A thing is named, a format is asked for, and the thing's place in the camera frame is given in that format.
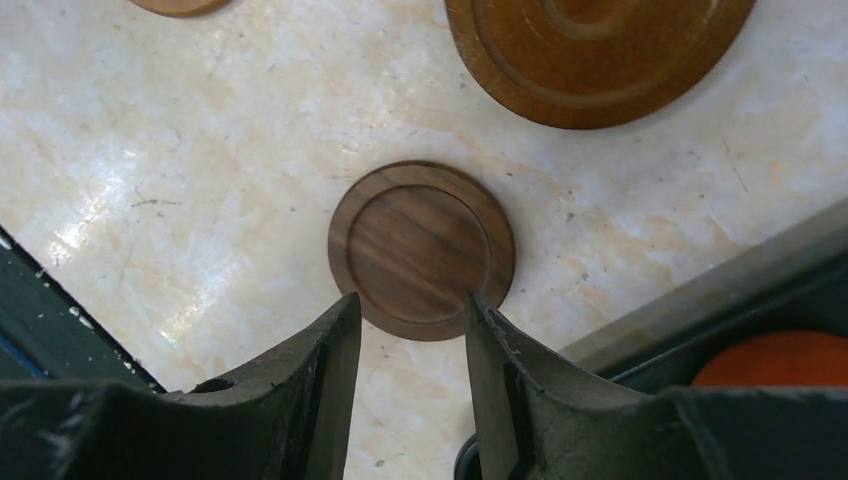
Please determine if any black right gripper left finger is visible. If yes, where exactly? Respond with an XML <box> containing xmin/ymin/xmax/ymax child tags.
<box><xmin>1</xmin><ymin>293</ymin><xmax>362</xmax><ymax>479</ymax></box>

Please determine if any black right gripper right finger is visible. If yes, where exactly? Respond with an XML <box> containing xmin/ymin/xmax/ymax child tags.
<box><xmin>465</xmin><ymin>295</ymin><xmax>847</xmax><ymax>479</ymax></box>

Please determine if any dark walnut wood coaster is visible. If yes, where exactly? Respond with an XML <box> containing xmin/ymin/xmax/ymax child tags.
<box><xmin>327</xmin><ymin>160</ymin><xmax>517</xmax><ymax>342</ymax></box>

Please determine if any brown ridged coaster front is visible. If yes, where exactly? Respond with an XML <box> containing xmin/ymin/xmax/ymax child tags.
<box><xmin>445</xmin><ymin>0</ymin><xmax>754</xmax><ymax>130</ymax></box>

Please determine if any light wood coaster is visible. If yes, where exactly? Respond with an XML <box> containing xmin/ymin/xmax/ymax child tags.
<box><xmin>131</xmin><ymin>0</ymin><xmax>231</xmax><ymax>18</ymax></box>

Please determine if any orange glass cup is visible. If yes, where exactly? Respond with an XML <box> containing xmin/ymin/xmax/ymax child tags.
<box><xmin>692</xmin><ymin>330</ymin><xmax>847</xmax><ymax>387</ymax></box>

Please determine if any black serving tray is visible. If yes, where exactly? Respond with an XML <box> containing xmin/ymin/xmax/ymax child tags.
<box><xmin>453</xmin><ymin>248</ymin><xmax>848</xmax><ymax>480</ymax></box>

